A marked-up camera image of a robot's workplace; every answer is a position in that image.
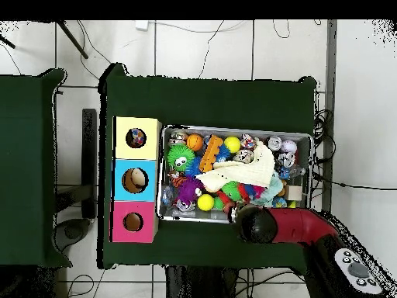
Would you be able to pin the small print cloth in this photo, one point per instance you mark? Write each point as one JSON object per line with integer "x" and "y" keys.
{"x": 248, "y": 141}

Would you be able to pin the polka dot cloth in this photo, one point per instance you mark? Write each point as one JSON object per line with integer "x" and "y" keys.
{"x": 136, "y": 137}

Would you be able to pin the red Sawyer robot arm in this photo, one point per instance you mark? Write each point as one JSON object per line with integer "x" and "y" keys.
{"x": 304, "y": 225}

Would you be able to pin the clear mesh bin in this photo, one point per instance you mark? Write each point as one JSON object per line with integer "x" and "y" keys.
{"x": 173, "y": 214}

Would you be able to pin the wooden box with three holes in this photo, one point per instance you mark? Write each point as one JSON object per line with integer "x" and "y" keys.
{"x": 136, "y": 192}

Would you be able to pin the orange plastic block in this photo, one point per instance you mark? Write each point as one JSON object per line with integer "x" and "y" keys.
{"x": 211, "y": 153}

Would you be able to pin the green spiky ball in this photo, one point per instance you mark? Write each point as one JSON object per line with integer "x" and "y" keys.
{"x": 180, "y": 157}

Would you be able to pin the orange mini basketball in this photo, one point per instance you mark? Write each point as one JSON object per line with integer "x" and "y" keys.
{"x": 194, "y": 142}

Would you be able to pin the purple spiky toy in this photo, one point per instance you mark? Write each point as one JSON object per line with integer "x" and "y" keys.
{"x": 189, "y": 189}

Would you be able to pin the blue spiky ball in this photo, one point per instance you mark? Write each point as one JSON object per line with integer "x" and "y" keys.
{"x": 224, "y": 152}

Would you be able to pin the yellow plastic ball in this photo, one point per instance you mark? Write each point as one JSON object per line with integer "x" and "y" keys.
{"x": 205, "y": 202}
{"x": 232, "y": 144}

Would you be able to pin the cream waffle cloth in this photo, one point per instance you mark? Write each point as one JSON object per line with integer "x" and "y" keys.
{"x": 248, "y": 170}

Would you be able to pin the dark green tablecloth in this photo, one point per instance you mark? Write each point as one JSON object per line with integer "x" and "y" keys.
{"x": 24, "y": 155}
{"x": 217, "y": 102}

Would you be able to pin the white baseball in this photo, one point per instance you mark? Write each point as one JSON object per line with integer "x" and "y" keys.
{"x": 289, "y": 146}

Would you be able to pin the black upright panel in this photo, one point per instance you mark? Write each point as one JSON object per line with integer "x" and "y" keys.
{"x": 89, "y": 161}

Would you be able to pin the grey round floor stand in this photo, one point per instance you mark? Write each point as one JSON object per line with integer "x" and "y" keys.
{"x": 73, "y": 231}

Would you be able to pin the white power adapter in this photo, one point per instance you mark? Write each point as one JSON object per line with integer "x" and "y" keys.
{"x": 142, "y": 25}

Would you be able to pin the black tripod leg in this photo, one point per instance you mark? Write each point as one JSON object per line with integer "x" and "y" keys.
{"x": 7, "y": 42}
{"x": 73, "y": 38}

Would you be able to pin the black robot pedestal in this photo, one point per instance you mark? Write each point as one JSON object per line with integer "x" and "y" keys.
{"x": 198, "y": 285}

